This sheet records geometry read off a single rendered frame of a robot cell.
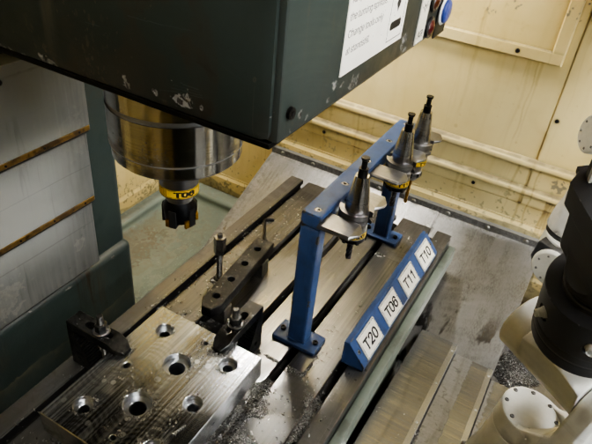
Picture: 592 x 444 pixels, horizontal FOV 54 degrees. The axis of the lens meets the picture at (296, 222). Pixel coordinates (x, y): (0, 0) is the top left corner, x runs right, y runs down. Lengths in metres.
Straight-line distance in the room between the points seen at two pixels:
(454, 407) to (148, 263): 1.02
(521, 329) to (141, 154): 0.43
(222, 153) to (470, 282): 1.12
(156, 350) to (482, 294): 0.93
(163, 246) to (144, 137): 1.34
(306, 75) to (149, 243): 1.53
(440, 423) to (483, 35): 0.92
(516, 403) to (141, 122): 0.49
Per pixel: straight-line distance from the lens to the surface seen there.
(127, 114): 0.64
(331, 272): 1.39
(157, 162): 0.65
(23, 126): 1.13
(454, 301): 1.64
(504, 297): 1.67
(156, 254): 1.93
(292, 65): 0.47
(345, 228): 1.00
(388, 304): 1.28
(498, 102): 1.61
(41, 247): 1.28
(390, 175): 1.17
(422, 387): 1.41
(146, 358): 1.07
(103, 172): 1.38
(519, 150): 1.65
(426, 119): 1.28
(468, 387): 1.48
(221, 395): 1.02
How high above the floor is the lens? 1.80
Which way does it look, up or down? 36 degrees down
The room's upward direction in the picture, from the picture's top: 6 degrees clockwise
